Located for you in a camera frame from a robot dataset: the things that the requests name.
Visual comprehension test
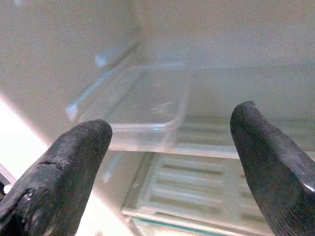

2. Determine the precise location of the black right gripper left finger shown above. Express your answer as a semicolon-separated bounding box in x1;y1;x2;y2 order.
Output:
0;119;113;236

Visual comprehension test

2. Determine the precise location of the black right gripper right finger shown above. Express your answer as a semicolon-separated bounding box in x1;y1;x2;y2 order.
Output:
229;100;315;236

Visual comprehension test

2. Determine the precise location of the white slatted fridge shelf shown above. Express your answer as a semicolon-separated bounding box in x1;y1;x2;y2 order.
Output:
108;115;315;161

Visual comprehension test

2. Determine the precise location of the white slotted fridge panel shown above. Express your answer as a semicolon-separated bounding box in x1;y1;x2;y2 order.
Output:
121;152;273;236

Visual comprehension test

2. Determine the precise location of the white fridge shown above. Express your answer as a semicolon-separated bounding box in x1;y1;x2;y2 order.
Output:
0;0;315;236

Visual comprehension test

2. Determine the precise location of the clear plastic container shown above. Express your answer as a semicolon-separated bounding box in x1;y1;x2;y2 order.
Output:
73;62;190;152

